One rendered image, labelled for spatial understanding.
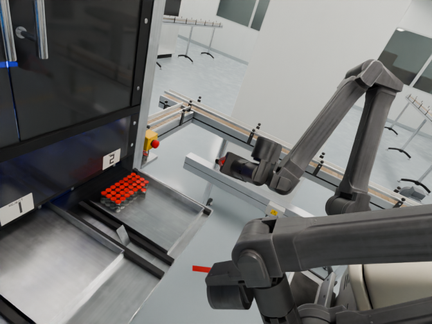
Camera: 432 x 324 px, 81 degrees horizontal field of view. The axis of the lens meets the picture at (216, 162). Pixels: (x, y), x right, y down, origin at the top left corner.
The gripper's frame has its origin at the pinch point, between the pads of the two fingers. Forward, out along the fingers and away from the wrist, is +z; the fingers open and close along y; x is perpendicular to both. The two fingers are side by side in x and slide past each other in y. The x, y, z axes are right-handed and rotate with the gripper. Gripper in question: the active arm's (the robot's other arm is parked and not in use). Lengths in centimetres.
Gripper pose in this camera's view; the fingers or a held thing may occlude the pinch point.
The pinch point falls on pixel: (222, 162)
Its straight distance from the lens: 83.7
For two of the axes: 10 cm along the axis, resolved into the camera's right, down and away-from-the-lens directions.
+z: -4.8, -1.8, 8.6
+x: -3.9, 9.2, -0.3
